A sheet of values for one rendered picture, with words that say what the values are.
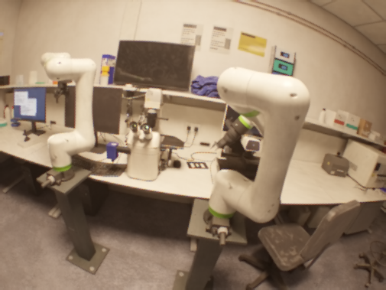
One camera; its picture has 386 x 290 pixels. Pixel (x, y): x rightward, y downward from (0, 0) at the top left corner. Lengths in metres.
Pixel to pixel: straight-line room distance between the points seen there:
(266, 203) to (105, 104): 1.22
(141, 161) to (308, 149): 1.86
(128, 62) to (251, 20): 1.30
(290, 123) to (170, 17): 1.73
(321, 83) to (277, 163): 1.95
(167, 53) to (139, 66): 0.28
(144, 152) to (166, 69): 0.84
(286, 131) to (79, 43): 2.23
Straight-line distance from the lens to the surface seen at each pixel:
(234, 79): 0.51
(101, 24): 2.24
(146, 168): 1.10
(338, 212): 1.01
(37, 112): 2.03
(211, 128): 1.79
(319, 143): 2.38
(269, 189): 0.59
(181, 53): 1.64
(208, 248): 0.95
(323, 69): 2.43
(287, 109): 0.45
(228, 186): 0.69
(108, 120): 1.41
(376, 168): 2.40
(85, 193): 1.83
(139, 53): 1.71
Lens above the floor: 1.37
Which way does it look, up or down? 20 degrees down
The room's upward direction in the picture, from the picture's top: 9 degrees clockwise
